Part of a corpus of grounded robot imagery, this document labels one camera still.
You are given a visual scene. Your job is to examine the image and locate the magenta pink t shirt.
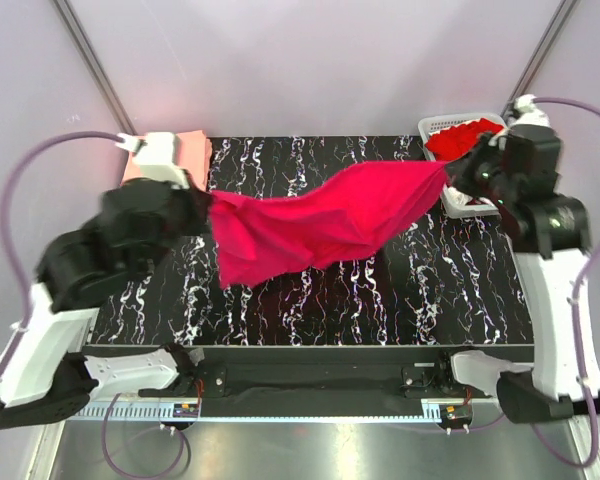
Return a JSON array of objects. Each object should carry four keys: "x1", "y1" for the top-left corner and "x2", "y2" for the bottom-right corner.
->
[{"x1": 210, "y1": 161, "x2": 448, "y2": 287}]

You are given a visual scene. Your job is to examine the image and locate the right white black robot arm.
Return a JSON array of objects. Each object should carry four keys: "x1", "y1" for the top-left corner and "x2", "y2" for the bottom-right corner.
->
[{"x1": 433, "y1": 125, "x2": 600, "y2": 424}]

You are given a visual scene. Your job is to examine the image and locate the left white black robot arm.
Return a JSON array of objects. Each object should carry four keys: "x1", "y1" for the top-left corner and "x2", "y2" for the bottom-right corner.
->
[{"x1": 0, "y1": 178, "x2": 211, "y2": 430}]

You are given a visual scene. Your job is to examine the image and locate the folded peach t shirt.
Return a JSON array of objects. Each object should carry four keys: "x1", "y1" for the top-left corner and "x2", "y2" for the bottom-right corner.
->
[{"x1": 122, "y1": 130, "x2": 213, "y2": 191}]

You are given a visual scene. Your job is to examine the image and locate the red t shirt in basket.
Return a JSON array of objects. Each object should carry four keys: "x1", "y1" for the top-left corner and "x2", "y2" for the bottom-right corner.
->
[{"x1": 425, "y1": 118, "x2": 504, "y2": 162}]

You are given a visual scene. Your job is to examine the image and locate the white plastic laundry basket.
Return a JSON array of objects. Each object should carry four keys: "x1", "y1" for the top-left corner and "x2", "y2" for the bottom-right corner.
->
[{"x1": 418, "y1": 112, "x2": 505, "y2": 219}]

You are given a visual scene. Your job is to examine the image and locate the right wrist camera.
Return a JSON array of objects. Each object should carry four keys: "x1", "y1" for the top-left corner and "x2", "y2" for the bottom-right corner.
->
[{"x1": 503, "y1": 94, "x2": 551, "y2": 130}]

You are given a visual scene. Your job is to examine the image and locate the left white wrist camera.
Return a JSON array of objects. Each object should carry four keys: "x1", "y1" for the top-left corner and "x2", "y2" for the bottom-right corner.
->
[{"x1": 116, "y1": 132, "x2": 191, "y2": 189}]

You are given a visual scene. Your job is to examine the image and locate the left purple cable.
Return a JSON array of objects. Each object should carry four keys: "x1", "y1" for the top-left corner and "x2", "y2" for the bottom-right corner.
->
[{"x1": 0, "y1": 130, "x2": 194, "y2": 476}]

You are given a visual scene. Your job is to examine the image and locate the right aluminium frame post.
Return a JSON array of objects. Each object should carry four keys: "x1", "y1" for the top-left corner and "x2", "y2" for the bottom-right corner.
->
[{"x1": 501, "y1": 0, "x2": 581, "y2": 117}]

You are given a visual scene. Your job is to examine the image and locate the aluminium frame post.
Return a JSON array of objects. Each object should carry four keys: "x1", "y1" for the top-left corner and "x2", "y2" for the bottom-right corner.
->
[
  {"x1": 501, "y1": 0, "x2": 581, "y2": 117},
  {"x1": 49, "y1": 0, "x2": 137, "y2": 134}
]

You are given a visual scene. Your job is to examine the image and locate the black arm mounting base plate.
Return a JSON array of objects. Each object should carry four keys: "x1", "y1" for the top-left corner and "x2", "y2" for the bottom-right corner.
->
[{"x1": 140, "y1": 345, "x2": 460, "y2": 398}]

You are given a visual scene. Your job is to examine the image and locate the left aluminium frame post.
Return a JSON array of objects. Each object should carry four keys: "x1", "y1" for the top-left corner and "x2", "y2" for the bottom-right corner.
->
[{"x1": 49, "y1": 0, "x2": 137, "y2": 134}]

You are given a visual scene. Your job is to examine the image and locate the slotted white cable duct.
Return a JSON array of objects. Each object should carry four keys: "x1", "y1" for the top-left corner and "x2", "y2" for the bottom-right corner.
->
[{"x1": 73, "y1": 401, "x2": 441, "y2": 424}]

